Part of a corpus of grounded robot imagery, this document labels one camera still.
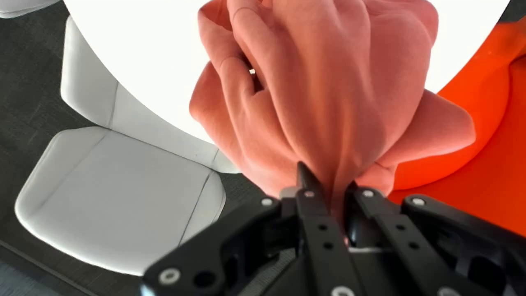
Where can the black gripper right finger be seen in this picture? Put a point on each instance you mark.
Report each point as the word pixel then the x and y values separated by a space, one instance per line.
pixel 392 255

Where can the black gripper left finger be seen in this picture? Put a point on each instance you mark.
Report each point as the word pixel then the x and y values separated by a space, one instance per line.
pixel 328 259

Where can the orange sweater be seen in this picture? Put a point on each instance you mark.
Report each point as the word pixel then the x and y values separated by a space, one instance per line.
pixel 331 84

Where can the gray armchair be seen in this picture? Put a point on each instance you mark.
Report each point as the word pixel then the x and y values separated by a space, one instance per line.
pixel 129 188

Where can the orange chair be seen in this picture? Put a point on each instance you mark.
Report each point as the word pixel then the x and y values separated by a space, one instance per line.
pixel 488 178

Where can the round white table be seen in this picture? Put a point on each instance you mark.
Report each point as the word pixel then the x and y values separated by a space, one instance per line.
pixel 154 48

